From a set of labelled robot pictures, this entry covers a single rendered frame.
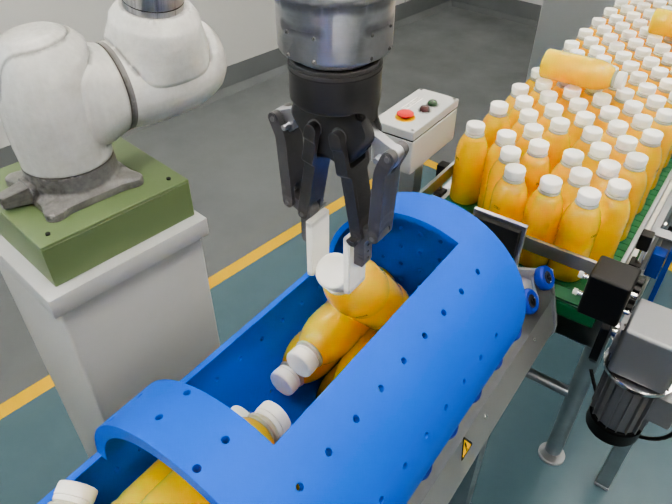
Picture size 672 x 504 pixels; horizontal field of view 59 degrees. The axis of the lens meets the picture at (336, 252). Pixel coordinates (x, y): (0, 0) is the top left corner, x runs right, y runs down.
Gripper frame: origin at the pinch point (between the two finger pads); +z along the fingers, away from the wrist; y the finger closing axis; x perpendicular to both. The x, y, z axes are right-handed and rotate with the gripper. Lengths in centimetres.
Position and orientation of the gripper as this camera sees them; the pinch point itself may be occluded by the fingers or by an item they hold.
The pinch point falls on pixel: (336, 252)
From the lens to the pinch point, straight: 59.1
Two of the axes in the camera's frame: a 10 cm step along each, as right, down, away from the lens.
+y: 8.1, 3.8, -4.5
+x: 5.9, -5.2, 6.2
